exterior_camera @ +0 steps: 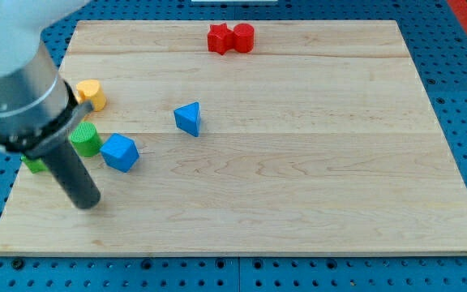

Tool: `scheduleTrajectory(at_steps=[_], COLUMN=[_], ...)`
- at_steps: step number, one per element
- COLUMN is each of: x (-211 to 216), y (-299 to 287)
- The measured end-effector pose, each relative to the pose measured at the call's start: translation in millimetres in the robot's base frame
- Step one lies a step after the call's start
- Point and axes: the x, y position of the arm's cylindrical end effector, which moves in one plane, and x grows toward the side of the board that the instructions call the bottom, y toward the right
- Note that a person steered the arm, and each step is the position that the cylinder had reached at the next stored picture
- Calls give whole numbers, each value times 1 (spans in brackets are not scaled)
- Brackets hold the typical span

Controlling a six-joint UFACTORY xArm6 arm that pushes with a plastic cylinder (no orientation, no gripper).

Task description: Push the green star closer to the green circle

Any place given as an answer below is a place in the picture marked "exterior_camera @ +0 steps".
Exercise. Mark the green star block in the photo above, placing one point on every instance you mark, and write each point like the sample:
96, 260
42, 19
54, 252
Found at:
35, 166

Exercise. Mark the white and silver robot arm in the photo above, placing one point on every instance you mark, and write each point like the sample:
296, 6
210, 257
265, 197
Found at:
37, 106

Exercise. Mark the red star block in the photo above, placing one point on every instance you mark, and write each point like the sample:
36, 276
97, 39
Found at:
220, 38

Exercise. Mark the blue triangle block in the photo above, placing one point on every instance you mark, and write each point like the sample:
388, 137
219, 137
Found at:
188, 119

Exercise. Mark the wooden board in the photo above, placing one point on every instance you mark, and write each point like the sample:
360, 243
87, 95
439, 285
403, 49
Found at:
320, 142

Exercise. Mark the red cylinder block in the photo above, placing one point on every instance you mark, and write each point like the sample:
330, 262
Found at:
244, 37

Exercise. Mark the blue cube block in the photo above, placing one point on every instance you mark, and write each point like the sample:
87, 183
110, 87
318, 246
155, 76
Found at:
120, 152

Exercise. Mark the green cylinder block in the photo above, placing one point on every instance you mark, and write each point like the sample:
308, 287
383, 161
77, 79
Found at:
86, 140

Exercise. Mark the yellow heart block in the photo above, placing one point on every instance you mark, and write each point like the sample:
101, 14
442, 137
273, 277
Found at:
91, 90

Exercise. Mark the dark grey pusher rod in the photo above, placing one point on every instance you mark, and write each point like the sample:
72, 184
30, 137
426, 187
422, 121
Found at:
64, 163

